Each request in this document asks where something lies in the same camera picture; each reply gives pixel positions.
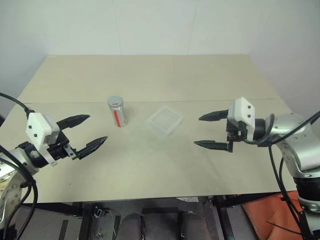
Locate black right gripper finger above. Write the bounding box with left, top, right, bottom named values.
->
left=193, top=139, right=234, bottom=153
left=198, top=109, right=230, bottom=122

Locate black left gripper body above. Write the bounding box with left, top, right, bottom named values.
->
left=46, top=129, right=78, bottom=162

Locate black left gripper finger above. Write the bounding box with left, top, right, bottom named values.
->
left=56, top=114, right=91, bottom=132
left=73, top=136, right=109, bottom=160

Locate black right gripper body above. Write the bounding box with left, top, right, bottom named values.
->
left=225, top=118, right=248, bottom=144

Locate silver can with red stripe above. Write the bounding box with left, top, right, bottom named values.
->
left=108, top=96, right=129, bottom=128

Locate light blue plastic container lid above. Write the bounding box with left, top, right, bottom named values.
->
left=107, top=95, right=124, bottom=107

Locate clear plastic square container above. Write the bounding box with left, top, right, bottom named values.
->
left=146, top=105, right=186, bottom=140

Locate dark rounded robot leg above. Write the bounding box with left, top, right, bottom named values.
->
left=119, top=212, right=146, bottom=240

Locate orange floor mat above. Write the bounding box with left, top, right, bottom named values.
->
left=241, top=191, right=308, bottom=240

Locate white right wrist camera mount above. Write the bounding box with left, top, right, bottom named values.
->
left=228, top=96, right=256, bottom=141

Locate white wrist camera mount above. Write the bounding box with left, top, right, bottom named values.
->
left=228, top=96, right=256, bottom=141
left=25, top=112, right=61, bottom=168

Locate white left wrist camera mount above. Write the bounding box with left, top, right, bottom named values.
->
left=25, top=112, right=61, bottom=168

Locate black table frame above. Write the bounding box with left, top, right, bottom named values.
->
left=19, top=191, right=298, bottom=240

